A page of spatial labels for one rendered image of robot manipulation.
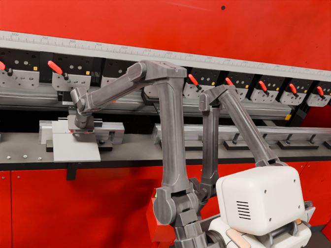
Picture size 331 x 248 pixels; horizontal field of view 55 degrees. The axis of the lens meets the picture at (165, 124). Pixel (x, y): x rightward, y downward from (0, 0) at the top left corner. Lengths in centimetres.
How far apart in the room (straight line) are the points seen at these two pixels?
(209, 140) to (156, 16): 54
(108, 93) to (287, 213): 65
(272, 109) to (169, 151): 154
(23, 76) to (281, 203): 102
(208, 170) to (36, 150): 77
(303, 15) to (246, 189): 104
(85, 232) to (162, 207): 108
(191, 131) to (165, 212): 91
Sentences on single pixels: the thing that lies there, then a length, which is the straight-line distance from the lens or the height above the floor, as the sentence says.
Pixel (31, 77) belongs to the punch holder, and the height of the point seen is 122.
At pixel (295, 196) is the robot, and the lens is 96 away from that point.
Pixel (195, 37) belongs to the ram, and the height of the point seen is 148.
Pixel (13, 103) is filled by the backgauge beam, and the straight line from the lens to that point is 175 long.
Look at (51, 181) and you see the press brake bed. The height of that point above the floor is 75.
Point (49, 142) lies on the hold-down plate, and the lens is 154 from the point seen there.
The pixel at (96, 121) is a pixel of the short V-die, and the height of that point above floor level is 100.
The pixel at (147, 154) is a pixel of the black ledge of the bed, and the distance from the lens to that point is 161.
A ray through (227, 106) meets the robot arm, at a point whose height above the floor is 135.
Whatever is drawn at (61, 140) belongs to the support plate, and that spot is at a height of 100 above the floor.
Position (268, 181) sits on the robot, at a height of 138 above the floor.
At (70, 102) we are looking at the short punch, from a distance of 148.
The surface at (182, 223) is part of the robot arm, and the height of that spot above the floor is 125.
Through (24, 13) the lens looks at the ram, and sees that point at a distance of 127.
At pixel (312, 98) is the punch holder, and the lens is 202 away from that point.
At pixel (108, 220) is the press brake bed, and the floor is 43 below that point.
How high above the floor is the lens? 188
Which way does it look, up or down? 32 degrees down
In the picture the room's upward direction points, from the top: 17 degrees clockwise
